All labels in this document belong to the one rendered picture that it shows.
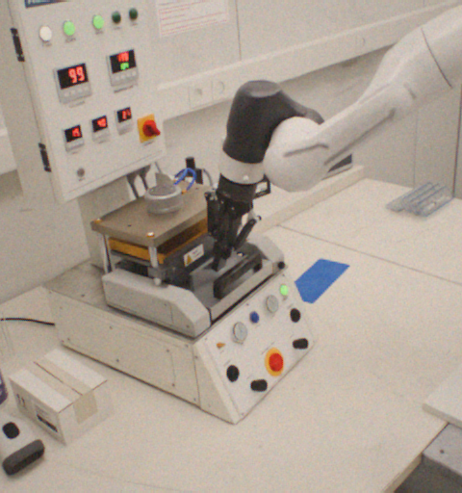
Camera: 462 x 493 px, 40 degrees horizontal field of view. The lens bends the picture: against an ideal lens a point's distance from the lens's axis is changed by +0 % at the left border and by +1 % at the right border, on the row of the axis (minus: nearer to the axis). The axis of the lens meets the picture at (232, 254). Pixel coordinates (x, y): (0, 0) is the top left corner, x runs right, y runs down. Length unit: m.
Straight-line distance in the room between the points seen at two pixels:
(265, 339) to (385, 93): 0.60
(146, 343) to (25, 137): 0.49
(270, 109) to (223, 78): 1.07
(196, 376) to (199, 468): 0.18
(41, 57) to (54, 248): 0.79
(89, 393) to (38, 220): 0.72
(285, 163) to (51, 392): 0.66
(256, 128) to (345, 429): 0.60
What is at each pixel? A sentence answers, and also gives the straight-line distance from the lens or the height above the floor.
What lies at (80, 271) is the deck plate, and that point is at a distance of 1.55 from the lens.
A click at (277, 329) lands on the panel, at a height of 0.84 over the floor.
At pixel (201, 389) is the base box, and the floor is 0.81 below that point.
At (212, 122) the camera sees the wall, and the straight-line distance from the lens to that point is 2.22.
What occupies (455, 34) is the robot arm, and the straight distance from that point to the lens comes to 1.04.
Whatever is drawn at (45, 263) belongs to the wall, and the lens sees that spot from 1.93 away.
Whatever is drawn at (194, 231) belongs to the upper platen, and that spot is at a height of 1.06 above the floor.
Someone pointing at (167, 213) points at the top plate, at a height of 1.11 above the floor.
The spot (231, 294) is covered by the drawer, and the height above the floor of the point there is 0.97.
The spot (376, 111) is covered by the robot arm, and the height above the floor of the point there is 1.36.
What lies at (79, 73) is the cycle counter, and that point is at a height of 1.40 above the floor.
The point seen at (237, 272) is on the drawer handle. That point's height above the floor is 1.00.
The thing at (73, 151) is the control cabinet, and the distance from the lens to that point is 1.34.
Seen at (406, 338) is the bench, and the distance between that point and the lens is 1.53.
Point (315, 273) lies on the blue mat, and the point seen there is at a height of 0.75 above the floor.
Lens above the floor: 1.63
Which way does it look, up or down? 28 degrees down
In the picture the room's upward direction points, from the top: 6 degrees counter-clockwise
